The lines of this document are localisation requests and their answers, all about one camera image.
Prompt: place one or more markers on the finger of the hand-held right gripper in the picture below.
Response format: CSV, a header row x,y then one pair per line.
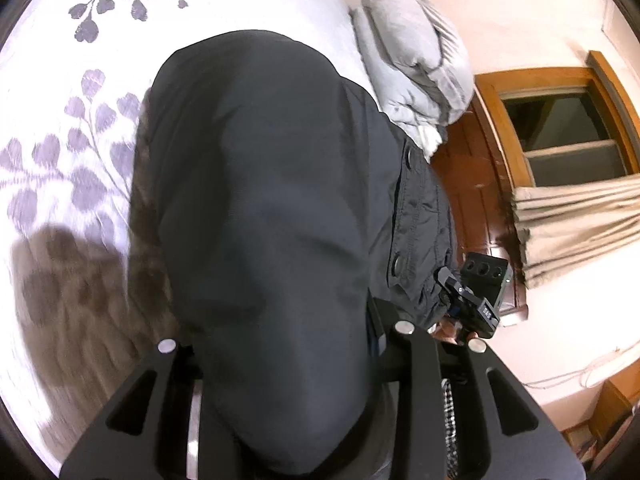
x,y
452,287

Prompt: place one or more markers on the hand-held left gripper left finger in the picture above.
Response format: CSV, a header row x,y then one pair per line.
x,y
170,367

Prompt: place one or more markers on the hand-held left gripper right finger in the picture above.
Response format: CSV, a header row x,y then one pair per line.
x,y
420,360

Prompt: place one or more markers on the black pants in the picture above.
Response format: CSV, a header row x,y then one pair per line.
x,y
280,210

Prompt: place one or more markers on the person's right hand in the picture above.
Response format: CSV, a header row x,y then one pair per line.
x,y
450,331

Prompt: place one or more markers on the dark wooden bedside table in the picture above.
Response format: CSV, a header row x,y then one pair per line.
x,y
475,195

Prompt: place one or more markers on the beige curtain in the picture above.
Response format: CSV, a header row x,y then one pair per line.
x,y
580,230

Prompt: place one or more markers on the light wooden cabinet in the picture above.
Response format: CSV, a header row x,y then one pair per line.
x,y
612,410

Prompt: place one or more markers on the wooden framed window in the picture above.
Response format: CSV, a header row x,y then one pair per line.
x,y
565,125

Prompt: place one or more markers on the white leaf-patterned bed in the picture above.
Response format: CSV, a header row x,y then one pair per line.
x,y
75,160

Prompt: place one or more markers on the grey folded quilt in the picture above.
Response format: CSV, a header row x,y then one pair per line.
x,y
415,50

